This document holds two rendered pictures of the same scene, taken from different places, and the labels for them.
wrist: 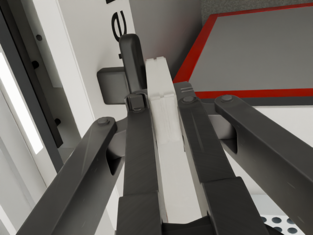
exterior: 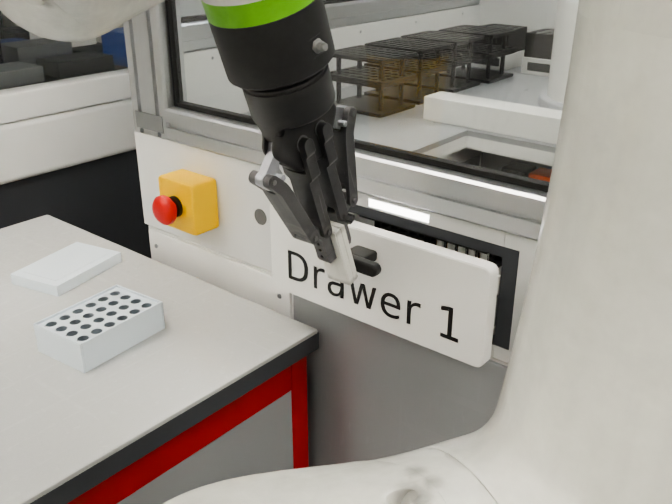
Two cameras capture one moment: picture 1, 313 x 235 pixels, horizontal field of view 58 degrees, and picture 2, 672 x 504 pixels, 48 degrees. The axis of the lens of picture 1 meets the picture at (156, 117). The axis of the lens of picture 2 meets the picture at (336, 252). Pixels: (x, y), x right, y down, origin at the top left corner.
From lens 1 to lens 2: 61 cm
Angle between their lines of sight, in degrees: 33
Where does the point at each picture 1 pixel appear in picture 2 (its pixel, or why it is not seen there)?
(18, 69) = (415, 226)
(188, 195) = (204, 303)
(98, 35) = (394, 274)
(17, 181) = (365, 176)
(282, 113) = (206, 389)
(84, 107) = (366, 229)
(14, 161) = (375, 182)
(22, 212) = not seen: hidden behind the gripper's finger
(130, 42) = (373, 265)
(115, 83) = (362, 252)
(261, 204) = (142, 325)
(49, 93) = not seen: hidden behind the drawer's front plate
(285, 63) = not seen: outside the picture
